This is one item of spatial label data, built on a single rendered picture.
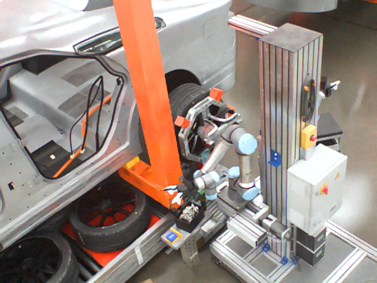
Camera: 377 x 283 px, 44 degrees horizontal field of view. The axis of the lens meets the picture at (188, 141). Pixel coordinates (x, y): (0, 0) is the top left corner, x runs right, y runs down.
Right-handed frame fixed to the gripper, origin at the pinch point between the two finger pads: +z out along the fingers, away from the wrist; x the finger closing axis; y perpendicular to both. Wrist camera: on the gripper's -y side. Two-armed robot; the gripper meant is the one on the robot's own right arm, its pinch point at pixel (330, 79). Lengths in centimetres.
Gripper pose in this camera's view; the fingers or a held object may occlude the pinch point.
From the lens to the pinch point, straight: 378.7
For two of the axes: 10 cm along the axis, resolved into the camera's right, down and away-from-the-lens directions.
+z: 5.6, -5.8, 6.0
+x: 8.0, 1.7, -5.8
